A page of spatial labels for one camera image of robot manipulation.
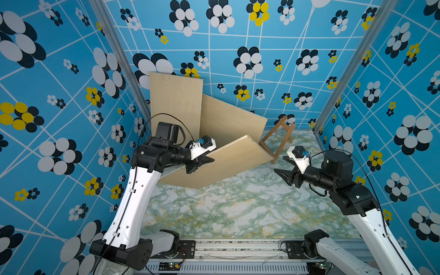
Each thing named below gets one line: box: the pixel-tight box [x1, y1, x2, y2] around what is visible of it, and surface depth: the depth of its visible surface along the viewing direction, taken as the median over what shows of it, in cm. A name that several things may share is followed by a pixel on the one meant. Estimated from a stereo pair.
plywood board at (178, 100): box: [148, 71, 204, 147], surface depth 89 cm
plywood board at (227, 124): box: [199, 93, 268, 157], surface depth 90 cm
